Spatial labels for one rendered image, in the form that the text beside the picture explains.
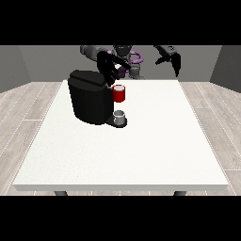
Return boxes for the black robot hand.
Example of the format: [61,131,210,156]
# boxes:
[96,50,132,88]
[154,52,183,78]

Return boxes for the red pod holder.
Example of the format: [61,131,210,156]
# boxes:
[111,84,127,104]

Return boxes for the black coffee machine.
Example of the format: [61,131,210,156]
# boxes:
[67,69,128,128]

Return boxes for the grey robot trunk purple rings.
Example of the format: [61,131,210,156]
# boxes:
[107,45,146,80]

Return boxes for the small grey cup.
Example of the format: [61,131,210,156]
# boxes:
[113,109,127,126]

